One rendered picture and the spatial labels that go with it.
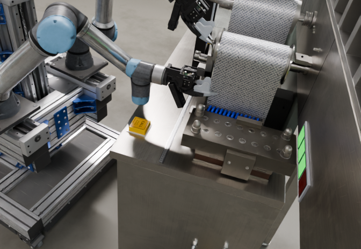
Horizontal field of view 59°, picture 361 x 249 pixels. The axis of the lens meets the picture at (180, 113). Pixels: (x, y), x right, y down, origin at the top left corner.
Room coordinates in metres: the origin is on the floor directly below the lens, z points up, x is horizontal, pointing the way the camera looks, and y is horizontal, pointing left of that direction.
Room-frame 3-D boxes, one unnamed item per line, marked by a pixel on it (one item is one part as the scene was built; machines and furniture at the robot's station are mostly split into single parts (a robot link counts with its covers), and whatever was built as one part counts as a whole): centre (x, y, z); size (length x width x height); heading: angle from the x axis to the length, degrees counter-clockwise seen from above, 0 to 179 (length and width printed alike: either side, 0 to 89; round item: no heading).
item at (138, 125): (0.95, 0.16, 0.91); 0.07 x 0.07 x 0.02; 80
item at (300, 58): (1.02, -0.40, 1.28); 0.06 x 0.05 x 0.02; 80
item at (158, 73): (1.05, 0.10, 1.11); 0.08 x 0.05 x 0.08; 170
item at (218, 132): (0.86, -0.23, 1.00); 0.40 x 0.16 x 0.06; 80
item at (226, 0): (1.32, -0.12, 1.33); 0.06 x 0.06 x 0.06; 80
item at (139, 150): (1.99, -0.30, 0.88); 2.52 x 0.66 x 0.04; 170
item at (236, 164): (0.77, -0.23, 0.96); 0.10 x 0.03 x 0.11; 80
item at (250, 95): (0.99, -0.21, 1.11); 0.23 x 0.01 x 0.18; 80
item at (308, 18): (1.26, -0.43, 1.33); 0.07 x 0.07 x 0.07; 80
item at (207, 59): (1.11, -0.07, 1.05); 0.06 x 0.05 x 0.31; 80
